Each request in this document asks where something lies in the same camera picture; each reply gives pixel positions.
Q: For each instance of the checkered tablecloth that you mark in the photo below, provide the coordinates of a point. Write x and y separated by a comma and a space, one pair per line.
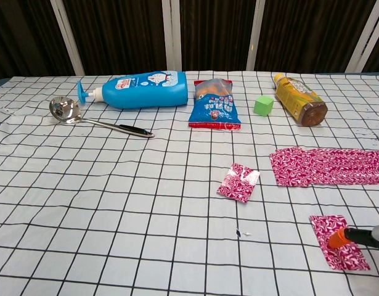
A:
146, 200

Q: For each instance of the pink candy packet strip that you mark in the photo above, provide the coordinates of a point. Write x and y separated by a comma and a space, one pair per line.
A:
315, 168

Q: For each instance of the white metal frame post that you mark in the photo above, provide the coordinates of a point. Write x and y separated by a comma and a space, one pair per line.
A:
255, 34
365, 37
67, 40
172, 37

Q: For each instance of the yellow tea bottle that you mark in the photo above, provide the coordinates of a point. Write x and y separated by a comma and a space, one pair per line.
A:
297, 95

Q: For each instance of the dark backdrop curtain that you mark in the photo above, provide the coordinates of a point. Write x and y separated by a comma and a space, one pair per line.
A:
121, 31

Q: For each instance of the green foam cube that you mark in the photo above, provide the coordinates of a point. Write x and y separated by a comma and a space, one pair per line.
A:
263, 106

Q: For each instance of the blue pump shampoo bottle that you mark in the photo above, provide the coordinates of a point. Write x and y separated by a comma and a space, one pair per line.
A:
146, 89

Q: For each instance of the blue snack bag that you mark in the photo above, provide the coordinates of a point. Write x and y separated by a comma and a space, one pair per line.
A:
214, 111

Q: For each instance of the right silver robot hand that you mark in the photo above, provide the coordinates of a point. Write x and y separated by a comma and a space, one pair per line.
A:
358, 237

